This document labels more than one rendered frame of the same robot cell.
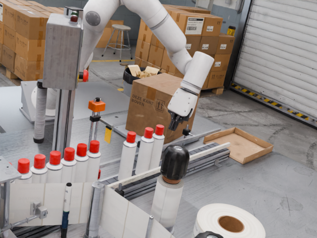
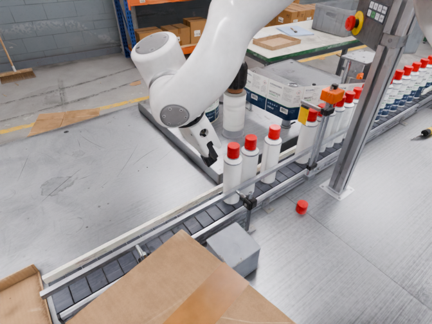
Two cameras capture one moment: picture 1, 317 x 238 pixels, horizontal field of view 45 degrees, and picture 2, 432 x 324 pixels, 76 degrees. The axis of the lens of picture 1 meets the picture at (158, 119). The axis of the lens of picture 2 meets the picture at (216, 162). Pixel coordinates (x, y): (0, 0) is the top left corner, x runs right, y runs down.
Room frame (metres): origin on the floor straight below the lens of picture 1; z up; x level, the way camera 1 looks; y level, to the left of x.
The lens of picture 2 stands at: (2.00, 0.08, 1.51)
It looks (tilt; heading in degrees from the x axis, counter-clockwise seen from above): 39 degrees down; 193
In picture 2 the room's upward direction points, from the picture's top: straight up
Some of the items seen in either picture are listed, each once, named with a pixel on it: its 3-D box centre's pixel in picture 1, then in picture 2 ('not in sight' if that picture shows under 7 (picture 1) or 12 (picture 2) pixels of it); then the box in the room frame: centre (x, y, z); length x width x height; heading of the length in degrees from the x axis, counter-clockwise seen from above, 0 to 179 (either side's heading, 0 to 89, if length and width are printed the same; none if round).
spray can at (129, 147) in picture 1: (128, 157); (270, 155); (1.30, 0.09, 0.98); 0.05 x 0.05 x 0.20
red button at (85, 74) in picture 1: (83, 75); (351, 23); (1.12, 0.25, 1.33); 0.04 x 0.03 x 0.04; 15
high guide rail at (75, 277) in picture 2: (144, 152); (246, 184); (1.42, 0.03, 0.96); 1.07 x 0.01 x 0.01; 140
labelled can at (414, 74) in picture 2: not in sight; (407, 85); (0.63, 0.65, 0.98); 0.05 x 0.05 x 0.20
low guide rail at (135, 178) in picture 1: (154, 171); (229, 182); (1.37, -0.03, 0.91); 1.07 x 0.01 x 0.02; 140
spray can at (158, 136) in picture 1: (155, 148); (232, 174); (1.42, -0.01, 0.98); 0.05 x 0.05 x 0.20
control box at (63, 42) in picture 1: (63, 51); (393, 3); (1.15, 0.32, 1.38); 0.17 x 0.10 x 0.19; 15
